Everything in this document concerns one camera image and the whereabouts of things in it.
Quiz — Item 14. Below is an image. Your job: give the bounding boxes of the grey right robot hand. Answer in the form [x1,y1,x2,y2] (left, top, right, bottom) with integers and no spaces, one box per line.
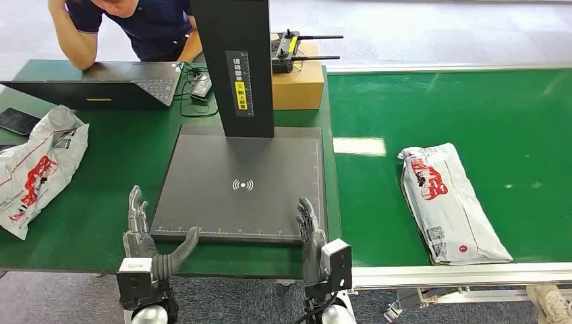
[295,196,328,286]

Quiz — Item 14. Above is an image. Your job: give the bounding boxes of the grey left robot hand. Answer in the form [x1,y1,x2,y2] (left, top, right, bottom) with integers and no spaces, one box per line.
[123,185,200,280]

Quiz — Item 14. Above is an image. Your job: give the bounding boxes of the white poly mailer package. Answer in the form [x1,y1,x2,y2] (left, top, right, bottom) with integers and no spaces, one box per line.
[0,105,90,241]
[397,142,514,266]

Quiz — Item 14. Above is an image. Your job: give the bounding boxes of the brown cardboard box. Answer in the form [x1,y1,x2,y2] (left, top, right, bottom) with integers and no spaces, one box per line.
[270,33,325,111]

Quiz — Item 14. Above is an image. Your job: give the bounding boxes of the green conveyor belt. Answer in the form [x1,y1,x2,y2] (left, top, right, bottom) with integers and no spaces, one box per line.
[327,67,572,269]

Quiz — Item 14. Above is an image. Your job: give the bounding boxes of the dark grey laptop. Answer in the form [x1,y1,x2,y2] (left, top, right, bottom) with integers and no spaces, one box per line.
[0,61,183,111]

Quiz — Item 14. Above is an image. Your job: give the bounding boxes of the black power adapter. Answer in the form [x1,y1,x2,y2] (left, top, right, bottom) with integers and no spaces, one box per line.
[189,74,213,101]

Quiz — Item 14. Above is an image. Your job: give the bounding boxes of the black smartphone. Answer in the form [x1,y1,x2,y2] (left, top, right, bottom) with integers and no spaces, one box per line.
[0,107,42,137]

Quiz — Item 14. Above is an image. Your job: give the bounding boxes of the black remote controller with antennas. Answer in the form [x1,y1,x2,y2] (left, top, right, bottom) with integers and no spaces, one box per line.
[270,28,345,75]

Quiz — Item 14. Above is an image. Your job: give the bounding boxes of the black scanner column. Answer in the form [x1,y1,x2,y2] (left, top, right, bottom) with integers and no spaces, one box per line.
[189,0,275,138]

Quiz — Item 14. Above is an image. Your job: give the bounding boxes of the person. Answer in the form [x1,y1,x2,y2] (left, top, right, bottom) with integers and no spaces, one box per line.
[47,0,204,72]

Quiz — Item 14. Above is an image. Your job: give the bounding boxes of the white shoe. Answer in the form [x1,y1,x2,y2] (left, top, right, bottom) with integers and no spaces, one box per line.
[526,284,572,324]

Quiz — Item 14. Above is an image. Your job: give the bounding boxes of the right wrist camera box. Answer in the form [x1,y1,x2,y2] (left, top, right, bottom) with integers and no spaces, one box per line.
[320,238,353,290]

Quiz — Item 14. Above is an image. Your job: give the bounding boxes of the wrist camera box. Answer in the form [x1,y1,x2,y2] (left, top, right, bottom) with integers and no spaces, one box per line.
[117,258,154,309]
[320,238,353,290]

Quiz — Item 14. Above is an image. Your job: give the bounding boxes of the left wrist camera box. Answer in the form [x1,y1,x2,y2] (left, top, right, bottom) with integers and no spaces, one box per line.
[117,258,154,309]

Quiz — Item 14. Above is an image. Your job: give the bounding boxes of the dark grey scanner base plate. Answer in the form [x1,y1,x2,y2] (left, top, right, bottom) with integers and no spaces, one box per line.
[150,124,329,246]

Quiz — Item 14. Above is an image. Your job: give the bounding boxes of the aluminium conveyor frame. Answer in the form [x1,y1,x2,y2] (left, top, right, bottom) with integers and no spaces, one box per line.
[326,61,572,323]

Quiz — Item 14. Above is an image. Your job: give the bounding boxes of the black cable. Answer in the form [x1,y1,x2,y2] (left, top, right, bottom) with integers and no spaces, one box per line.
[173,61,220,119]

